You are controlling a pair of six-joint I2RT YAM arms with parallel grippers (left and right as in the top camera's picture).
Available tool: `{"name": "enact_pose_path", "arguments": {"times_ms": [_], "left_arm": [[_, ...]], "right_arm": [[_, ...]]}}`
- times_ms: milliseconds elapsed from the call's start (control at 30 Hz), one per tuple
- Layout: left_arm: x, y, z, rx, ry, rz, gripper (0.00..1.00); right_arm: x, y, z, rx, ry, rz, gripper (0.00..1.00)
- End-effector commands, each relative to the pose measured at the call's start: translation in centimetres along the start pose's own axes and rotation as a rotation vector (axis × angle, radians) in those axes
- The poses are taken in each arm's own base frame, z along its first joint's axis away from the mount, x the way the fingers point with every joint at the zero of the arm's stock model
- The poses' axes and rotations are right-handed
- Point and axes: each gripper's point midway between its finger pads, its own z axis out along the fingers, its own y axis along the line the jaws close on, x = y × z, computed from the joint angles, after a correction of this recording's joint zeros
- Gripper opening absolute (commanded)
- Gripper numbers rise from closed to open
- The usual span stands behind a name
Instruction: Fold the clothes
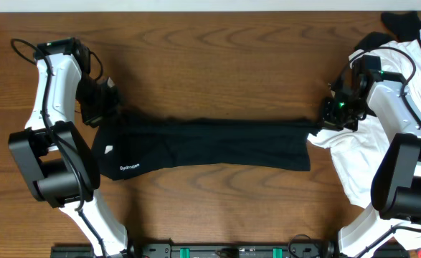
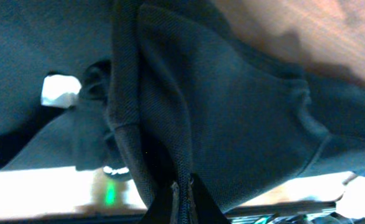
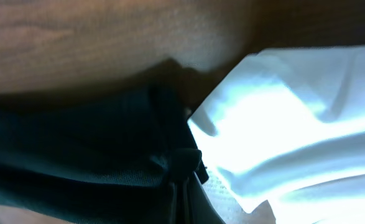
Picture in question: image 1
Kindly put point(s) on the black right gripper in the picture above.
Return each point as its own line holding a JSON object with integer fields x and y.
{"x": 328, "y": 121}

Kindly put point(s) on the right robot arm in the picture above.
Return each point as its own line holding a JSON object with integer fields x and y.
{"x": 394, "y": 210}

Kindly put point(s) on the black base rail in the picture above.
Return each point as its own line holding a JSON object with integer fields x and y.
{"x": 299, "y": 248}

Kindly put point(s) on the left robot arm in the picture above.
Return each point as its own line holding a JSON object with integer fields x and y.
{"x": 56, "y": 163}

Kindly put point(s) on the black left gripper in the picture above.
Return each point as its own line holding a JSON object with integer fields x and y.
{"x": 97, "y": 117}

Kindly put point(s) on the black garment at corner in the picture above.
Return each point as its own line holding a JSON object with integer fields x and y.
{"x": 405, "y": 27}

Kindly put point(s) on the black Sydrogen t-shirt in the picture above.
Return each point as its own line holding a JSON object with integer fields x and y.
{"x": 142, "y": 144}

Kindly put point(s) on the white garment label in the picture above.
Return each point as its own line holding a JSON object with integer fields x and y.
{"x": 108, "y": 149}

